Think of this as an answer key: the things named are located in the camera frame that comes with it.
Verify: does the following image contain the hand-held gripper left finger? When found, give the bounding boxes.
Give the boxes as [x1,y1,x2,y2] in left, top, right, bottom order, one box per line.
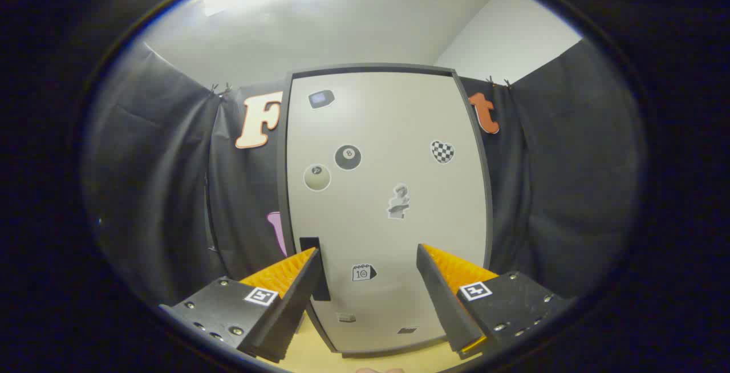
[159,246,323,364]

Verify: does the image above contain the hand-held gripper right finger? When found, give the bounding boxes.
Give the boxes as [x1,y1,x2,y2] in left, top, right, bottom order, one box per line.
[416,243,574,360]

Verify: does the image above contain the black backdrop cloth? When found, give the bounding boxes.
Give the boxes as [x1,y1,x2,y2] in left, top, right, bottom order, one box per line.
[83,39,648,305]

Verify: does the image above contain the black door handle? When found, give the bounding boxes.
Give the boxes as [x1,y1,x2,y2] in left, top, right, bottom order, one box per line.
[299,237,331,301]

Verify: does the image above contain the dark grey cabinet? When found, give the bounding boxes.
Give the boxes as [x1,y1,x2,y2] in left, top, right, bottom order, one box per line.
[277,64,494,359]

